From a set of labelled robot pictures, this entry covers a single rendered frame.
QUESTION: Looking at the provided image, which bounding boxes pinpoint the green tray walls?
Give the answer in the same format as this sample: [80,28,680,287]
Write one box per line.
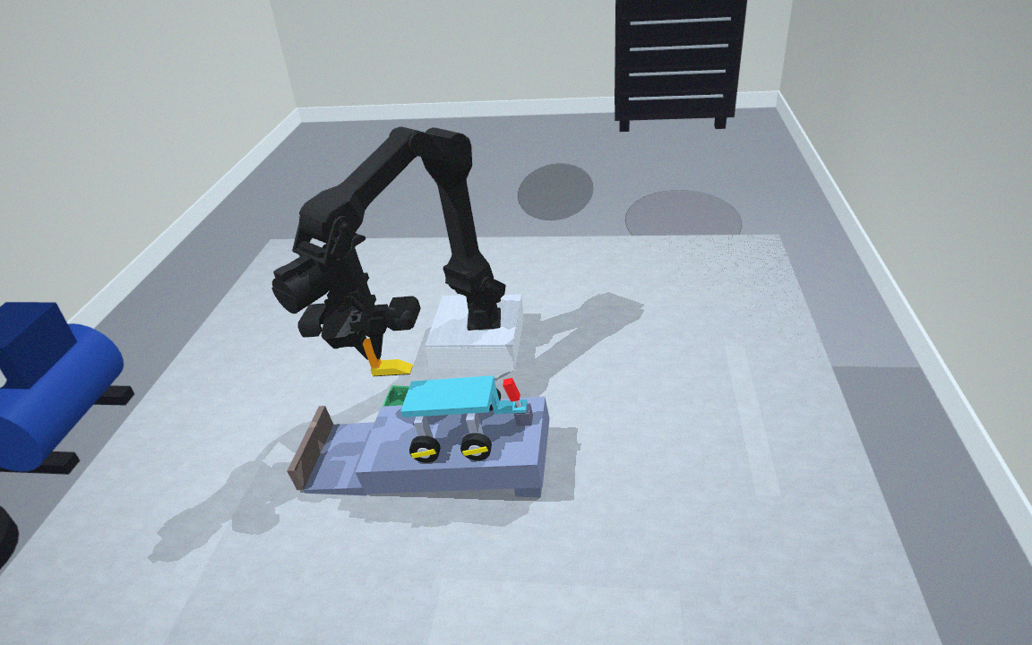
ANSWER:
[383,385,409,407]

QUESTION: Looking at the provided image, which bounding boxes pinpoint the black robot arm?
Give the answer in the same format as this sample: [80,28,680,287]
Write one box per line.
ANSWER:
[271,126,506,348]

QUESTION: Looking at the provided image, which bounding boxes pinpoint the red-headed stop pin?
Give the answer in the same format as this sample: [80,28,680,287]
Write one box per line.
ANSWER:
[503,378,522,408]

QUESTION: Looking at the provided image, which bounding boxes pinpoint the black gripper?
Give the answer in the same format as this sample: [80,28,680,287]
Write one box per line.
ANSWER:
[297,272,421,360]

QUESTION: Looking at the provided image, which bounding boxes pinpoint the blue-grey ramp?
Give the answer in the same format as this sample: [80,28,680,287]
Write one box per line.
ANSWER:
[287,397,550,498]

